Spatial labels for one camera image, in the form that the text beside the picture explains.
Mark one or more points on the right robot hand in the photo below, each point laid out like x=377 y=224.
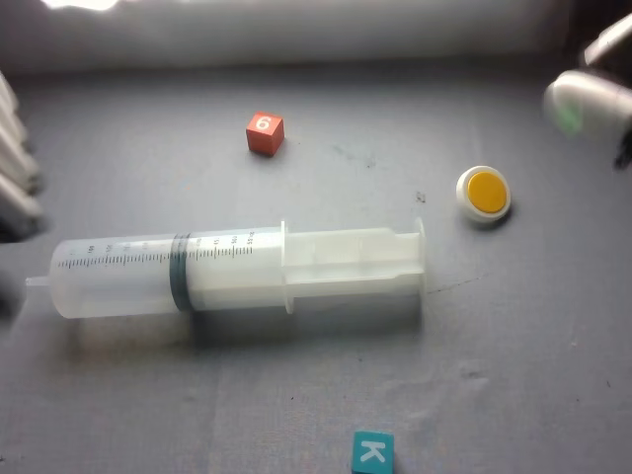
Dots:
x=592 y=103

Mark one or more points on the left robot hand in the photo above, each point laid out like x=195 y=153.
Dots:
x=15 y=148

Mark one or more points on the large clear plastic syringe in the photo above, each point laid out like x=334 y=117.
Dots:
x=237 y=276

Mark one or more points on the round white yellow button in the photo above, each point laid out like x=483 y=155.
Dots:
x=486 y=193

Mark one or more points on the orange number cube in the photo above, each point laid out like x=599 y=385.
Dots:
x=264 y=135

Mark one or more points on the grey table cloth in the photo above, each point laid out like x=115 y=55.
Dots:
x=316 y=375

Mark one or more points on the teal letter K cube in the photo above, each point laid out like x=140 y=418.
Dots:
x=372 y=451

